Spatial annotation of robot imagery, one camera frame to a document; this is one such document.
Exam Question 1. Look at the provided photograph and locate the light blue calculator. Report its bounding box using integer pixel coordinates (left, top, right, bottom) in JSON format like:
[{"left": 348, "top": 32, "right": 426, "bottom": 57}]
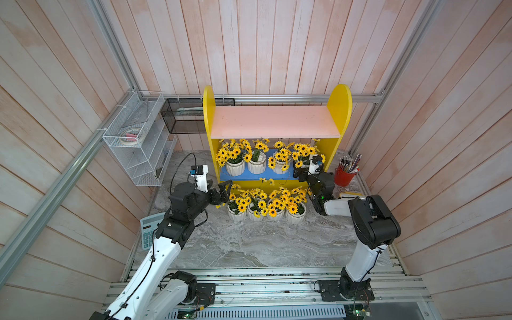
[{"left": 140, "top": 212, "right": 165, "bottom": 251}]

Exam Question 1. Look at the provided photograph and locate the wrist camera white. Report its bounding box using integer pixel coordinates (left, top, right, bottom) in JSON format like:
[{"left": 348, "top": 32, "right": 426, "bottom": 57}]
[
  {"left": 308, "top": 155, "right": 323, "bottom": 175},
  {"left": 190, "top": 165, "right": 209, "bottom": 193}
]

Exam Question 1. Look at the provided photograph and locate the red pencil cup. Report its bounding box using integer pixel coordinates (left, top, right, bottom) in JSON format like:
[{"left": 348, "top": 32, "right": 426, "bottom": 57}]
[{"left": 334, "top": 154, "right": 361, "bottom": 187}]

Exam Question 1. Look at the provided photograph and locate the tape roll in rack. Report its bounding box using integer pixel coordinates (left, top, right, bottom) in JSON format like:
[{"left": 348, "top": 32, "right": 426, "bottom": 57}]
[{"left": 119, "top": 127, "right": 146, "bottom": 146}]

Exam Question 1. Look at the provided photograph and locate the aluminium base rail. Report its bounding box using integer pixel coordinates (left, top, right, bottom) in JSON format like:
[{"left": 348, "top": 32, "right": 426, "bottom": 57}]
[{"left": 188, "top": 264, "right": 432, "bottom": 313}]

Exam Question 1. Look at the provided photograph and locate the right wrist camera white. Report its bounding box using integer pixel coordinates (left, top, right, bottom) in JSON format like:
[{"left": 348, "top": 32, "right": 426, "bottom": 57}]
[{"left": 308, "top": 155, "right": 323, "bottom": 175}]

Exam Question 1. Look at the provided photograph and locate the sunflower pot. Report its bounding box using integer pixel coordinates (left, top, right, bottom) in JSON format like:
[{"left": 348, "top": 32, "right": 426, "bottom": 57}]
[
  {"left": 267, "top": 187, "right": 291, "bottom": 221},
  {"left": 243, "top": 139, "right": 269, "bottom": 175},
  {"left": 283, "top": 187, "right": 307, "bottom": 225},
  {"left": 217, "top": 184, "right": 251, "bottom": 222},
  {"left": 248, "top": 188, "right": 270, "bottom": 219},
  {"left": 292, "top": 138, "right": 327, "bottom": 168},
  {"left": 267, "top": 140, "right": 292, "bottom": 175},
  {"left": 216, "top": 139, "right": 252, "bottom": 177}
]

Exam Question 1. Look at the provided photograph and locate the yellow shelf unit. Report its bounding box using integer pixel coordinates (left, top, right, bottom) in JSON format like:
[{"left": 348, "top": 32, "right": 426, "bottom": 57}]
[{"left": 203, "top": 83, "right": 353, "bottom": 197}]

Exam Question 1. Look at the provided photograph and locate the yellow alarm clock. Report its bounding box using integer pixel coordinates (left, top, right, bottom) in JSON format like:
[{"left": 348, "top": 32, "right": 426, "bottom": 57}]
[{"left": 339, "top": 192, "right": 365, "bottom": 199}]

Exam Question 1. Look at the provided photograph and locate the white wire mesh rack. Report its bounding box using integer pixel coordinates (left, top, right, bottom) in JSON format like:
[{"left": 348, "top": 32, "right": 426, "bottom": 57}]
[{"left": 103, "top": 91, "right": 176, "bottom": 187}]

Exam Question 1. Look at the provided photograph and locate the black wire basket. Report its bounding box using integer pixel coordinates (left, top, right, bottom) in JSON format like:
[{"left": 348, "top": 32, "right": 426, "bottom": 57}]
[{"left": 161, "top": 97, "right": 236, "bottom": 135}]

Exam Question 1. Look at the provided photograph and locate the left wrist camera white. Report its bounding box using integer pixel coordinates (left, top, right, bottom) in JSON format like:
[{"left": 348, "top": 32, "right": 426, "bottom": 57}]
[{"left": 190, "top": 165, "right": 209, "bottom": 193}]

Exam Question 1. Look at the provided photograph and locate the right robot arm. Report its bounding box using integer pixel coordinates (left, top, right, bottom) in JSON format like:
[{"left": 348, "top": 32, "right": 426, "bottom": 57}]
[{"left": 293, "top": 169, "right": 401, "bottom": 302}]

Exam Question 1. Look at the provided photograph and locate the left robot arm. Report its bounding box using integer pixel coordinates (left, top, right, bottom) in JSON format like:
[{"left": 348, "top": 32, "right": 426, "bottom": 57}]
[{"left": 90, "top": 180, "right": 233, "bottom": 319}]

